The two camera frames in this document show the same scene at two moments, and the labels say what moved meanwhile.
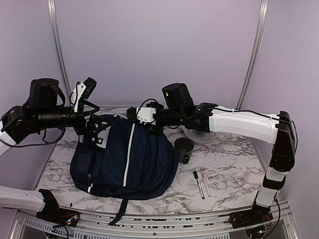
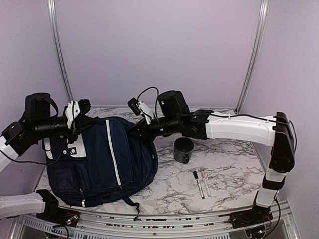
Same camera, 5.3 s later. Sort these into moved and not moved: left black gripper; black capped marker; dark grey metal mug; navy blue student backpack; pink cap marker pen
Moved: navy blue student backpack; left black gripper
Not moved: pink cap marker pen; black capped marker; dark grey metal mug
